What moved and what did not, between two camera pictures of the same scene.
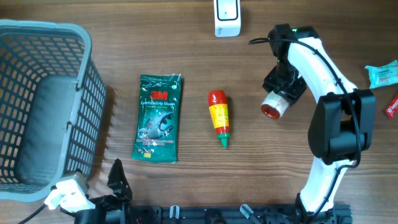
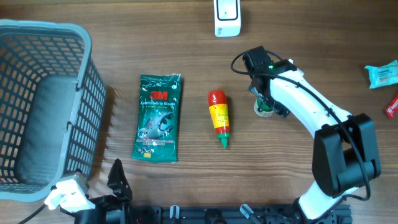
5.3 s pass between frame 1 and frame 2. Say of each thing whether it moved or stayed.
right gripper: moved
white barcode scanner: stayed
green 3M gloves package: stayed
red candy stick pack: stayed
